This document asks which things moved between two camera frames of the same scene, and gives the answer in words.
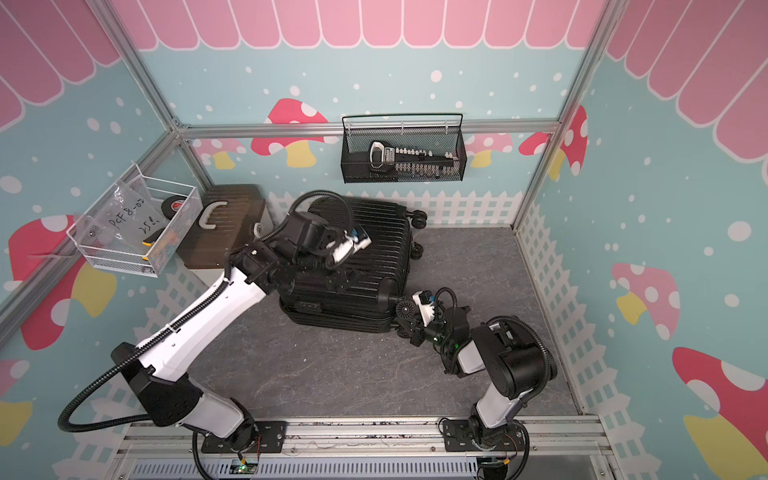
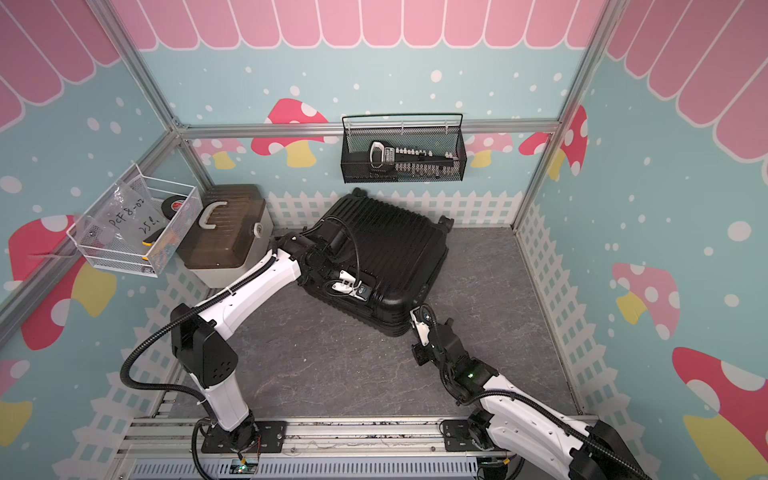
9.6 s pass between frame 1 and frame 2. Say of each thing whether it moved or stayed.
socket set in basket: stayed
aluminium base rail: stayed
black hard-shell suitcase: moved
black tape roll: stayed
